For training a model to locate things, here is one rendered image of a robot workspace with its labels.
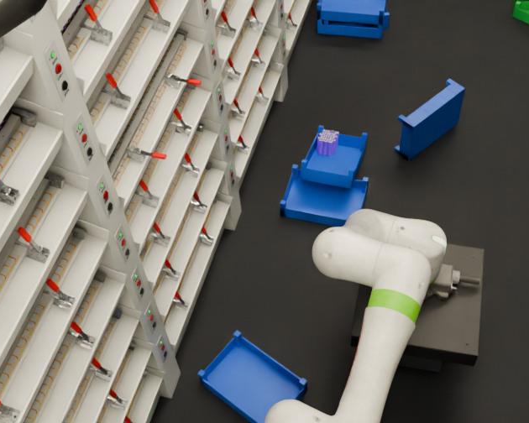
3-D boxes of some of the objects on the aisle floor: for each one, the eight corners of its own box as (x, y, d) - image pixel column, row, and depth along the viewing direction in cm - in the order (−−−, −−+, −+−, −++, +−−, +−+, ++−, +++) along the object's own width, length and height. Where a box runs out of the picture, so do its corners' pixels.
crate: (368, 190, 300) (369, 177, 293) (357, 231, 289) (358, 218, 282) (294, 176, 306) (293, 164, 300) (280, 216, 295) (280, 203, 289)
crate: (317, 142, 316) (318, 124, 312) (365, 149, 312) (368, 133, 308) (300, 179, 293) (301, 161, 288) (352, 189, 289) (353, 170, 284)
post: (241, 211, 297) (168, -296, 157) (234, 230, 292) (152, -277, 151) (193, 201, 302) (80, -301, 161) (185, 220, 296) (60, -282, 156)
